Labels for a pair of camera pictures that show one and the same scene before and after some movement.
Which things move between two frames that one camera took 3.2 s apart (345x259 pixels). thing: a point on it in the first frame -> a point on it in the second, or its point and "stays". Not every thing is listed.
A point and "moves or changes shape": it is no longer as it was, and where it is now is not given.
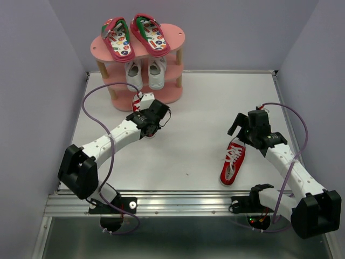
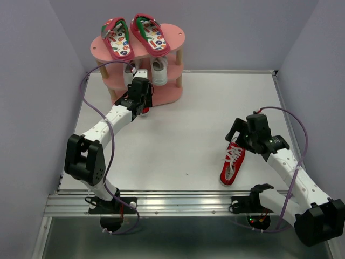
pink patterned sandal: (115, 31) stays
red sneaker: (234, 156) stays
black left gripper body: (157, 128) -> (147, 99)
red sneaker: (136, 102) moves or changes shape
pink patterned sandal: (151, 35) stays
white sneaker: (156, 67) moves or changes shape
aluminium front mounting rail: (193, 203) stays
